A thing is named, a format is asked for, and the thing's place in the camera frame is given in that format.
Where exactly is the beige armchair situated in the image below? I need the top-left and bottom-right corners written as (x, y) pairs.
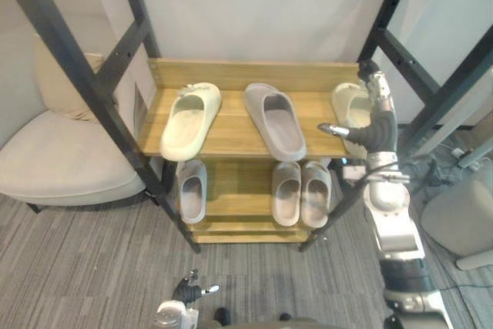
top-left (0, 0), bottom-right (155, 214)

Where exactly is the cream slipper with charm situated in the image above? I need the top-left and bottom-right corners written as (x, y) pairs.
top-left (159, 82), bottom-right (223, 162)

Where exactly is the large grey slipper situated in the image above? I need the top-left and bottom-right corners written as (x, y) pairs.
top-left (243, 82), bottom-right (307, 162)

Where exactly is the white power strip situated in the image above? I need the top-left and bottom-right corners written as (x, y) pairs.
top-left (450, 146), bottom-right (487, 170)

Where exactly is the small grey slipper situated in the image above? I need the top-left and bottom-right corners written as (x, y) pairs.
top-left (271, 160), bottom-right (302, 227)
top-left (300, 160), bottom-right (332, 229)
top-left (175, 159), bottom-right (208, 224)

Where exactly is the grey pouf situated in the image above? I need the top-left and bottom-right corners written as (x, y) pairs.
top-left (421, 173), bottom-right (493, 271)

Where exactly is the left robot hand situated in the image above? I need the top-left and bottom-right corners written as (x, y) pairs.
top-left (173, 268), bottom-right (221, 303)

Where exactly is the beige cushion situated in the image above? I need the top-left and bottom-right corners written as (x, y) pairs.
top-left (33, 34), bottom-right (119, 126)

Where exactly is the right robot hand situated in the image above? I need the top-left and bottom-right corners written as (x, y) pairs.
top-left (317, 60), bottom-right (398, 153)

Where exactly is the black floor cable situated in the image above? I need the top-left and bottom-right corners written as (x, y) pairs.
top-left (431, 243), bottom-right (493, 329)

